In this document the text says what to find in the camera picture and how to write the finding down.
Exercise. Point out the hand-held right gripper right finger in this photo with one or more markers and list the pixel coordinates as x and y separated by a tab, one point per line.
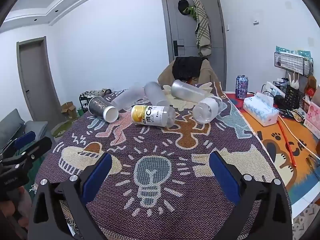
223	178

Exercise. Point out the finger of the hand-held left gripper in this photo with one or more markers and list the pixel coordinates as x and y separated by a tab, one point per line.
25	137
41	146

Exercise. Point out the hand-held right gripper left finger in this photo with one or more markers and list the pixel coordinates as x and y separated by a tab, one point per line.
97	178

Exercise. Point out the person's left forearm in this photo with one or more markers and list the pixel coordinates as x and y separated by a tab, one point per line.
22	207

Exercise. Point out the black paper cup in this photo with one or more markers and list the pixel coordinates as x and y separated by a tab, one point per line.
100	106

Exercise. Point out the frosted plastic cup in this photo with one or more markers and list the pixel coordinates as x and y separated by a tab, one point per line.
127	97
155	93

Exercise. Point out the clear plastic cup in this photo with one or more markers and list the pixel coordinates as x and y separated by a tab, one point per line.
190	91

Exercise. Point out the grey sofa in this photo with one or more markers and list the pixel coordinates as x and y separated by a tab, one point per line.
15	130

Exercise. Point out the cardboard box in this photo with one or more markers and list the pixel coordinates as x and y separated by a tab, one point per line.
68	110

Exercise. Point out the plain grey door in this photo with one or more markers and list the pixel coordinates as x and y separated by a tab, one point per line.
35	80

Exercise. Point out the orange cat desk mat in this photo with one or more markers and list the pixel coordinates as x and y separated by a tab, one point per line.
272	140

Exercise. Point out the black shoe rack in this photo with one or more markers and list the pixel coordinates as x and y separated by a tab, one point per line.
86	100

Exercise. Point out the printed woven blanket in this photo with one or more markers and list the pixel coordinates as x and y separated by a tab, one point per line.
155	142

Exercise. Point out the red stick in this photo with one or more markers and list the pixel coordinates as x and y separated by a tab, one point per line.
287	143

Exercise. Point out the white label plastic bottle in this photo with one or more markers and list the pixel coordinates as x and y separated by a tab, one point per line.
208	107

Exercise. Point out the blue white tissue box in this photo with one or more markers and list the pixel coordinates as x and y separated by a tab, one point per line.
261	110

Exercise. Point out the yellow label plastic bottle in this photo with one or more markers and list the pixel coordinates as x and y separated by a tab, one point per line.
152	116

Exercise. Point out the white thin stick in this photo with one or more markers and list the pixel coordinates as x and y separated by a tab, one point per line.
300	141

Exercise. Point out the purple soda can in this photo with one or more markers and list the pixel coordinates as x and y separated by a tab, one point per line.
241	87

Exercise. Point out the white power strip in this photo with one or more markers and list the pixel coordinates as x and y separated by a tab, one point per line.
273	87

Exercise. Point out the pink flowered box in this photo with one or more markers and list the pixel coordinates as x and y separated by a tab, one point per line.
313	116

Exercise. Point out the brown plush toy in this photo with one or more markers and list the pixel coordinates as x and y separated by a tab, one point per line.
311	83

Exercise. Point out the plaid scarf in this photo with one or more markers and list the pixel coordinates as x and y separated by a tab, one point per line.
202	25

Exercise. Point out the grey door with lock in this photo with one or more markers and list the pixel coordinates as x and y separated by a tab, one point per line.
175	25

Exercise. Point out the green hanging toy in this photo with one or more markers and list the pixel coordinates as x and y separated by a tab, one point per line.
192	11

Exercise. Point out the black hat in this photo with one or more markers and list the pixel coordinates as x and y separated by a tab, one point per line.
183	6

